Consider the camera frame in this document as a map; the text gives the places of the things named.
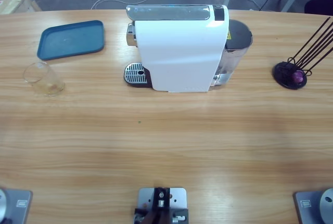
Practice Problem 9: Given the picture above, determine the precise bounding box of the coffee machine water tank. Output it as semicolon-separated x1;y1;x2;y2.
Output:
209;18;253;87

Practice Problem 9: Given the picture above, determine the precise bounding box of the white capsule coffee machine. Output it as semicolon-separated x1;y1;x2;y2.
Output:
126;4;230;94

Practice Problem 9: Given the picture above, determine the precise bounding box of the black wire capsule holder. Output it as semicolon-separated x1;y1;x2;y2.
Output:
272;17;333;90

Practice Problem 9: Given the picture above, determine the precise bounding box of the blue plastic tray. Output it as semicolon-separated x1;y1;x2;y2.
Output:
36;20;106;61

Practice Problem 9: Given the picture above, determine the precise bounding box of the light wooden crate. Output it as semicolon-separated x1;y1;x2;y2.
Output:
0;0;42;15

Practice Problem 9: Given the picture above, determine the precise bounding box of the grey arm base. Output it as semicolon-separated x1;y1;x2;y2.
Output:
293;187;333;224
0;187;34;224

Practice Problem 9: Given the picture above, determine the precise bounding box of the clear drinking glass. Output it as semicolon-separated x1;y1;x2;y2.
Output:
22;61;66;97

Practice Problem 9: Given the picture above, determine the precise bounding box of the silver coffee machine lever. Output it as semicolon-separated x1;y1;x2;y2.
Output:
125;4;211;21

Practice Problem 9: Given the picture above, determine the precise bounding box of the metal grille drip tray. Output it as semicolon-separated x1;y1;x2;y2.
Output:
123;61;151;89

